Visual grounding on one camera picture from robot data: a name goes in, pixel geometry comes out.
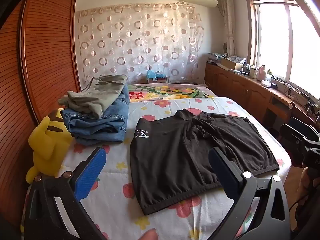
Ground yellow plush toy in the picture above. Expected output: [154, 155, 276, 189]
[26, 108, 73, 183]

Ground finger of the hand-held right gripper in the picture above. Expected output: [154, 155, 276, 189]
[301, 136, 320, 153]

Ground blue plastic bag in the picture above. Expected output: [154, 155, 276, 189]
[146, 70, 169, 79]

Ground blue folded jeans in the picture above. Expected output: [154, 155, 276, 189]
[61, 84, 130, 146]

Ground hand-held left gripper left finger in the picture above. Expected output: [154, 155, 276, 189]
[24, 147, 108, 240]

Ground open cardboard box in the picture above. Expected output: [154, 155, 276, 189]
[220, 56, 247, 70]

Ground wooden framed window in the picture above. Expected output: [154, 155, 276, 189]
[245, 0, 320, 100]

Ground patterned fabric stack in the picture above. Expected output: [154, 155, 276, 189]
[207, 52, 228, 64]

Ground strawberry print bed sheet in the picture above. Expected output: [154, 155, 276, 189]
[21, 96, 293, 240]

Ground olive green folded pants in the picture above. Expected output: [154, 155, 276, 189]
[58, 74, 128, 118]

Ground person's left hand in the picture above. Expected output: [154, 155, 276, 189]
[140, 228, 158, 240]

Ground long wooden cabinet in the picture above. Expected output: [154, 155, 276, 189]
[204, 61, 320, 135]

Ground floral blanket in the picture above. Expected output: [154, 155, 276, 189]
[127, 82, 218, 103]

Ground black pants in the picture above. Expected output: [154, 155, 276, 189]
[129, 109, 280, 216]

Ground person's right forearm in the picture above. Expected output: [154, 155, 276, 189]
[290, 197, 320, 240]

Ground person's right hand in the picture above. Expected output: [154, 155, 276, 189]
[298, 166, 312, 202]

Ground wooden slatted wardrobe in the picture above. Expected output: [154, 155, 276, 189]
[0, 0, 82, 230]

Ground beige window curtain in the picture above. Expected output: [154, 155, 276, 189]
[219, 0, 237, 55]

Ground black chair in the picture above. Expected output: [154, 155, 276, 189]
[277, 116, 310, 167]

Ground circle pattern sheer curtain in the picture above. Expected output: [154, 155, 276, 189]
[75, 1, 204, 84]

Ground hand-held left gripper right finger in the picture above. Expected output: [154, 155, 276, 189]
[208, 146, 292, 240]

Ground small black tripod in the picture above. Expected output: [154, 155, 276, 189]
[306, 100, 320, 120]

